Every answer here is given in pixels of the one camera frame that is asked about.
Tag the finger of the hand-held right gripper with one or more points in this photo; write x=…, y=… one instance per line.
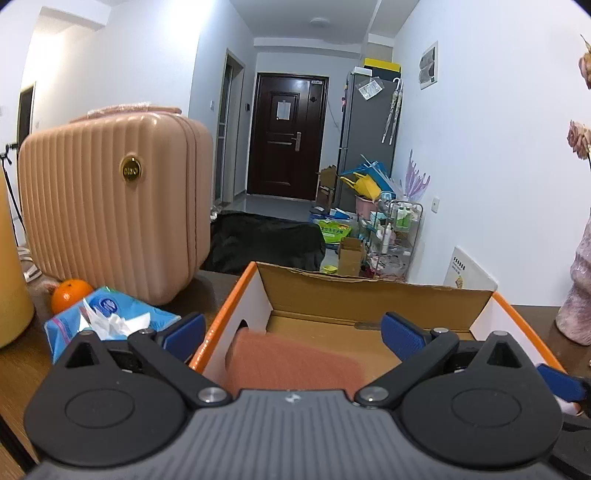
x=565, y=383
x=577, y=447

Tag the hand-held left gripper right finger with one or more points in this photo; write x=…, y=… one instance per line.
x=404, y=337

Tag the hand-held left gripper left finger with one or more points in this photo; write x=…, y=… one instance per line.
x=184, y=337

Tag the red and orange cardboard box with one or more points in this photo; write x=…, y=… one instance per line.
x=369, y=295

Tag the blue soft tissue pack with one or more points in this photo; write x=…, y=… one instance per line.
x=115, y=309

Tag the pink textured vase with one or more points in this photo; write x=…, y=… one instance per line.
x=577, y=300

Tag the white leaning board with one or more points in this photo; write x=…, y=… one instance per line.
x=468, y=272

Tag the small brown carton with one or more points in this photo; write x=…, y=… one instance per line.
x=351, y=258

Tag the orange fruit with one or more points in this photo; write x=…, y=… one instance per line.
x=69, y=295

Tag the black cloth bundle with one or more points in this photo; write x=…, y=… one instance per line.
x=263, y=242

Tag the green packet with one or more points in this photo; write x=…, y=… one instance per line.
x=334, y=230

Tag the pink bucket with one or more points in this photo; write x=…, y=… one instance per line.
x=364, y=207

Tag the small wrapped snack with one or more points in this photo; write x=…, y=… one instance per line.
x=50, y=288

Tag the pink ribbed suitcase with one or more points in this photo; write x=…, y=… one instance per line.
x=111, y=207

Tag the yellow bag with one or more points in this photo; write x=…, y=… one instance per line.
x=364, y=187

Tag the blue bags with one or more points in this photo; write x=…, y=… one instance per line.
x=381, y=173

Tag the open brown carton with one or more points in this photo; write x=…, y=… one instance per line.
x=327, y=184

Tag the yellow thermos jug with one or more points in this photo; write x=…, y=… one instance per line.
x=11, y=286

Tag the grey refrigerator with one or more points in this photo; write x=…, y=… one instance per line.
x=364, y=138

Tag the dark brown entrance door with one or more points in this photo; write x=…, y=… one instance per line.
x=286, y=152

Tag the grey framed side door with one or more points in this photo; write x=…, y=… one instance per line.
x=228, y=129

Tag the white folded umbrella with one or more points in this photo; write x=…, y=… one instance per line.
x=392, y=115

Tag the black tripod stand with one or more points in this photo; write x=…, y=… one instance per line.
x=11, y=184

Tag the bunch of dried roses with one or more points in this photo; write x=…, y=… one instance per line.
x=579, y=138

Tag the white paper notice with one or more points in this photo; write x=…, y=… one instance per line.
x=283, y=110

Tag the clear plastic bag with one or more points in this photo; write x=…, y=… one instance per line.
x=370, y=87

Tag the yellow and black box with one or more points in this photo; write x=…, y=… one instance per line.
x=382, y=65

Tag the round ceiling lamp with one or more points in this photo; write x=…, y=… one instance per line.
x=320, y=22

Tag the purple wall decal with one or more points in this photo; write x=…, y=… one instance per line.
x=415, y=177

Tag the white wall panel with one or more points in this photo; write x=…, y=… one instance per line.
x=428, y=64

